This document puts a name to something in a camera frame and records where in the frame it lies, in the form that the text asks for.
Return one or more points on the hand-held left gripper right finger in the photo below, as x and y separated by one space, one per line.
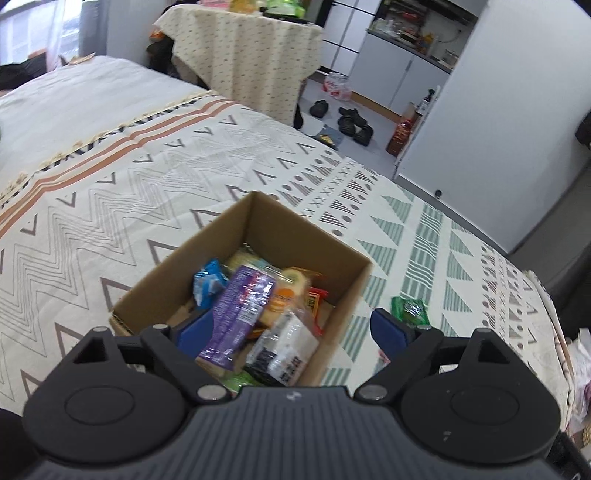
388 331

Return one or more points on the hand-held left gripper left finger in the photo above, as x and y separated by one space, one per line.
196 330

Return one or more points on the long purple snack packet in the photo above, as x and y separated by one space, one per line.
235 314

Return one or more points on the blue wafer packet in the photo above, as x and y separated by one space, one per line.
207 284

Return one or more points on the small orange snack packet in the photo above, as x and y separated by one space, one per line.
316 302

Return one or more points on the pale biscuit packet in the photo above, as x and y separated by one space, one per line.
247 259

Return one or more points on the white and black snack packet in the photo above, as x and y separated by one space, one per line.
286 346

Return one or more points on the orange bread packet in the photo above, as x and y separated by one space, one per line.
286 295

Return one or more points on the cardboard box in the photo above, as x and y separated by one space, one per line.
295 230

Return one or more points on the dark green snack packet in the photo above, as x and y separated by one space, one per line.
411 311

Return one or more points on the green snack packet with rings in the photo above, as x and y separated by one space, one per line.
241 381

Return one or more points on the patterned bed blanket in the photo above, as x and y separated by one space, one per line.
115 184

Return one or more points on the white plastic bag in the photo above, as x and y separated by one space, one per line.
579 364

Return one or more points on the amber oil bottle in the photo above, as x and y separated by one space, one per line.
399 137

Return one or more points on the small brown carton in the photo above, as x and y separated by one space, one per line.
409 112

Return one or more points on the tall white cabinet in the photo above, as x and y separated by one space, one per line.
498 115

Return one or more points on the pack of water bottles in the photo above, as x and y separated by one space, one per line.
338 86

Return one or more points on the grey kitchen cabinet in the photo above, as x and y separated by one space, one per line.
397 76

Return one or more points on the table with dotted cloth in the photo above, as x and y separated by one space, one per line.
244 55

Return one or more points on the dark clothes pile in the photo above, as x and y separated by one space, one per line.
160 53

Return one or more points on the white panelled refrigerator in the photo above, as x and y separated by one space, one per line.
344 27

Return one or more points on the dark cloth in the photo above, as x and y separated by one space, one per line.
18 74

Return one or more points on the green snack bag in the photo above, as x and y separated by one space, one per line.
286 5

